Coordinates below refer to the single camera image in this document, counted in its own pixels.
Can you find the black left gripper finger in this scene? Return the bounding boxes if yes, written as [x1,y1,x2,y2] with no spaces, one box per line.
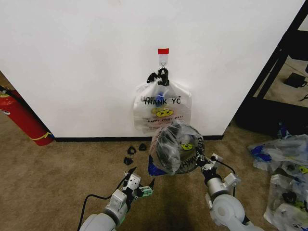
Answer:
[123,166,138,187]
[138,179,156,198]

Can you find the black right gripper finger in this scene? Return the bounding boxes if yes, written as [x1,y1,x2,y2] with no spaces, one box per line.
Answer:
[194,148,205,167]
[203,156,217,168]

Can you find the clear plastic bin liner bag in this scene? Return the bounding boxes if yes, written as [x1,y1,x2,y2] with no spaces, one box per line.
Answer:
[148,119,196,177]

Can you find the white thank you garbage bag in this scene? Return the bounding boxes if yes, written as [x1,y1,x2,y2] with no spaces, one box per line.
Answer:
[131,80,193,135]

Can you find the clear plastic bag blue print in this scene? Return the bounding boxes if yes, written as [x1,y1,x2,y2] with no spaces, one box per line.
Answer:
[248,134,308,173]

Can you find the black power adapter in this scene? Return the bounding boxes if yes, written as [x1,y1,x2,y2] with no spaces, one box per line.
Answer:
[283,72,308,88]

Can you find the red fire extinguisher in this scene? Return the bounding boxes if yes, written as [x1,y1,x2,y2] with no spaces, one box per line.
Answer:
[0,84,55,147]

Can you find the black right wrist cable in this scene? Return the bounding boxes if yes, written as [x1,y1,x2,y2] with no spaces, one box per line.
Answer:
[216,160,237,175]

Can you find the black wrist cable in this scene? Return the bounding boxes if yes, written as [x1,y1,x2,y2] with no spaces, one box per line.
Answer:
[216,160,237,175]
[77,193,116,231]

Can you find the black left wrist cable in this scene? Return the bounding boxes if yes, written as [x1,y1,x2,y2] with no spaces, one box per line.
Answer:
[77,193,116,231]

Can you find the black clips on bag handles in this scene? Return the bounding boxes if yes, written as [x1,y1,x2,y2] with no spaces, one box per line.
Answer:
[146,67,170,87]

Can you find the black metal shelf frame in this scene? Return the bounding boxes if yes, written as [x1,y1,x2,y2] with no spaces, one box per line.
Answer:
[233,0,308,140]

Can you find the clear wall hook red tape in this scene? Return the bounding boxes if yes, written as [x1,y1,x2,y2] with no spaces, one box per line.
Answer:
[157,48,170,67]

